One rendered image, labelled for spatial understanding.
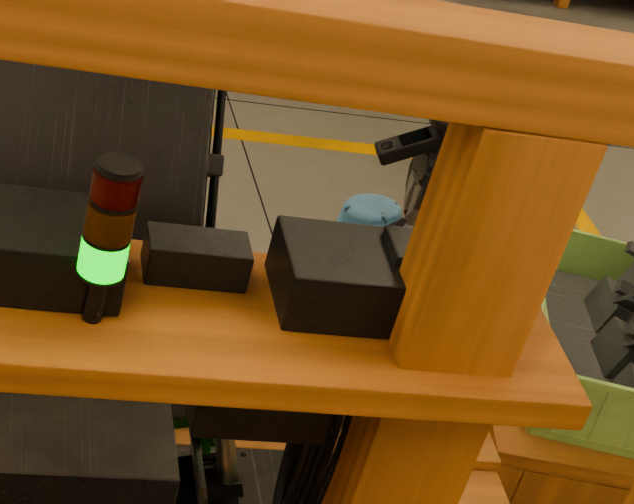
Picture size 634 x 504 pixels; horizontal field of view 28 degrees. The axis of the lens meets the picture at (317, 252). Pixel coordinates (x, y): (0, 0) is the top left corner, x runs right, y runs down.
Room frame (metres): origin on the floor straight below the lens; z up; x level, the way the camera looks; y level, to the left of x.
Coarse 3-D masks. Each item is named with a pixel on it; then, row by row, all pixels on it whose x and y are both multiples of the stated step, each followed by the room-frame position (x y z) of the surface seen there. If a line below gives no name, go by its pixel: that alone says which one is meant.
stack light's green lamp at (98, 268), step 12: (84, 252) 1.05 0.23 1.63; (96, 252) 1.05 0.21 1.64; (108, 252) 1.05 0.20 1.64; (120, 252) 1.06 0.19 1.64; (84, 264) 1.05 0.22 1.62; (96, 264) 1.05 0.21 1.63; (108, 264) 1.05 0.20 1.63; (120, 264) 1.06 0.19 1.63; (84, 276) 1.05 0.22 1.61; (96, 276) 1.05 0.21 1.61; (108, 276) 1.05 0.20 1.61; (120, 276) 1.06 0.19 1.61
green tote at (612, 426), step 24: (576, 240) 2.70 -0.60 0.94; (600, 240) 2.70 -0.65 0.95; (576, 264) 2.70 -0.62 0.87; (600, 264) 2.71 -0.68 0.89; (624, 264) 2.71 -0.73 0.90; (600, 384) 2.10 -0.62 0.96; (600, 408) 2.10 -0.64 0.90; (624, 408) 2.11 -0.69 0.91; (528, 432) 2.09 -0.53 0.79; (552, 432) 2.09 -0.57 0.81; (576, 432) 2.10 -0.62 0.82; (600, 432) 2.10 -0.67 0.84; (624, 432) 2.11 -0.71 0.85; (624, 456) 2.11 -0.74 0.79
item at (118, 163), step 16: (96, 160) 1.07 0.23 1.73; (112, 160) 1.07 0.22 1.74; (128, 160) 1.08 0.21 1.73; (96, 176) 1.05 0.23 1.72; (112, 176) 1.05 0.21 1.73; (128, 176) 1.05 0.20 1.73; (96, 192) 1.05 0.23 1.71; (112, 192) 1.05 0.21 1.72; (128, 192) 1.05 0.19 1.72; (96, 208) 1.05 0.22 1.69; (112, 208) 1.05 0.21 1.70; (128, 208) 1.06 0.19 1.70
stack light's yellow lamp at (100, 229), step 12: (96, 216) 1.05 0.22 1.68; (108, 216) 1.05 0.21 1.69; (120, 216) 1.05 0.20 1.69; (132, 216) 1.06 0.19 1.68; (84, 228) 1.06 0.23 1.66; (96, 228) 1.05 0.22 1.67; (108, 228) 1.05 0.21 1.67; (120, 228) 1.05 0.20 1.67; (132, 228) 1.07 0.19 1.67; (84, 240) 1.06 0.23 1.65; (96, 240) 1.05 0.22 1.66; (108, 240) 1.05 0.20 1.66; (120, 240) 1.05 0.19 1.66
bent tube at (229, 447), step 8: (216, 440) 1.40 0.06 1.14; (224, 440) 1.40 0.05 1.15; (232, 440) 1.40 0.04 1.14; (216, 448) 1.40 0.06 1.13; (224, 448) 1.39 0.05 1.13; (232, 448) 1.40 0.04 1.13; (216, 456) 1.40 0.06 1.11; (224, 456) 1.39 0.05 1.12; (232, 456) 1.40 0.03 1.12; (216, 464) 1.51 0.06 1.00; (224, 464) 1.39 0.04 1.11; (232, 464) 1.39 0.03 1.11; (224, 472) 1.39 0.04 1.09; (232, 472) 1.40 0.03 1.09; (224, 480) 1.40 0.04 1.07; (232, 480) 1.40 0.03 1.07
